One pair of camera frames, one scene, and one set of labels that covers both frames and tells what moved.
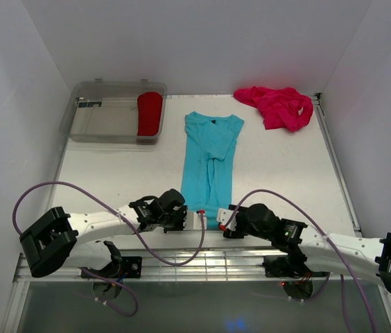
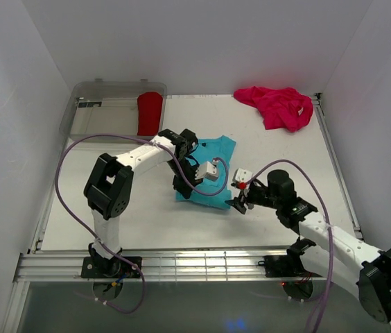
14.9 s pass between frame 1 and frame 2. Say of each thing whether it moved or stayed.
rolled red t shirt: stayed
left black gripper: moved
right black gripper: moved
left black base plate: stayed
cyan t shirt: moved
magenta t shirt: stayed
